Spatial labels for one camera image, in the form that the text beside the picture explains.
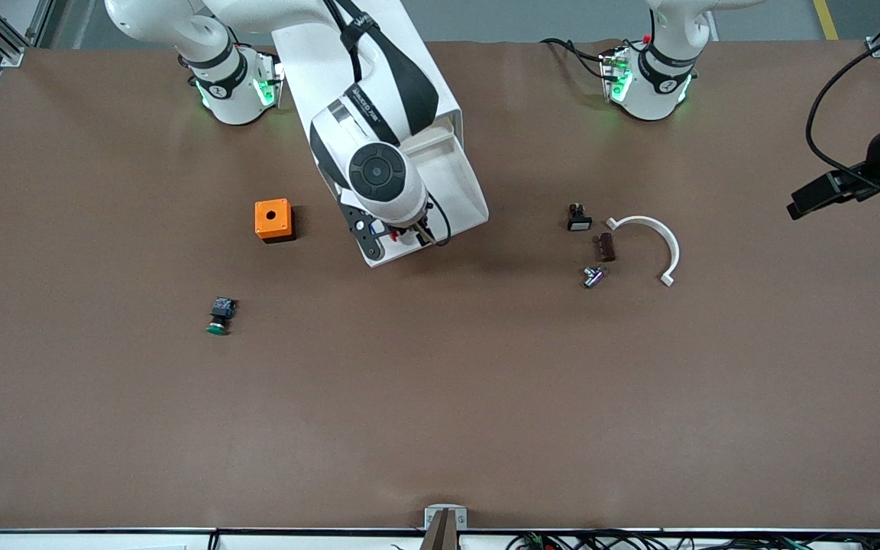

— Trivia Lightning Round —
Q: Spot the cream plastic drawer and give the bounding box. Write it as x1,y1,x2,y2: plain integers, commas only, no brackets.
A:
362,126,490,268
402,122,458,154

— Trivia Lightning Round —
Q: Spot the green push button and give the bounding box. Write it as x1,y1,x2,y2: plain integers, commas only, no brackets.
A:
205,296,237,336

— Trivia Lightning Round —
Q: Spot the orange button enclosure box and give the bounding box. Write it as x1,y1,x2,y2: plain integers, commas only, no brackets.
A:
254,199,296,244

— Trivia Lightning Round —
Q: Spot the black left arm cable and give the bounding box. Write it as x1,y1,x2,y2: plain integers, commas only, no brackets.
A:
805,21,880,178

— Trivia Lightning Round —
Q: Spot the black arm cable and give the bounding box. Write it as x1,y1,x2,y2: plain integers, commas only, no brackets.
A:
805,21,880,178
322,0,454,247

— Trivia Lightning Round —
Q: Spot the white curved plastic bracket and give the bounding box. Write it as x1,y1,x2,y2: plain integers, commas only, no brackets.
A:
606,215,681,287

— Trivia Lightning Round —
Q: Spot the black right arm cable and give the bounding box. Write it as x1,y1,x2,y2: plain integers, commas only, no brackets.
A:
322,0,454,247

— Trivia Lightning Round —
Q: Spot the black base cable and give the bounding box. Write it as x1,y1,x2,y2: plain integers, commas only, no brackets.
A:
539,37,626,82

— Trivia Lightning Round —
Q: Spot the grey metal camera bracket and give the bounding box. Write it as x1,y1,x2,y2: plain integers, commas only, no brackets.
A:
424,504,468,550

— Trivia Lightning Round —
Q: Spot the brown camera post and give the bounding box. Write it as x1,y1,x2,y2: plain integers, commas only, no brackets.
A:
419,510,461,550

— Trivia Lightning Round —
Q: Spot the black cable bundle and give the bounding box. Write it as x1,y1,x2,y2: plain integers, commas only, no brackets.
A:
505,529,880,550

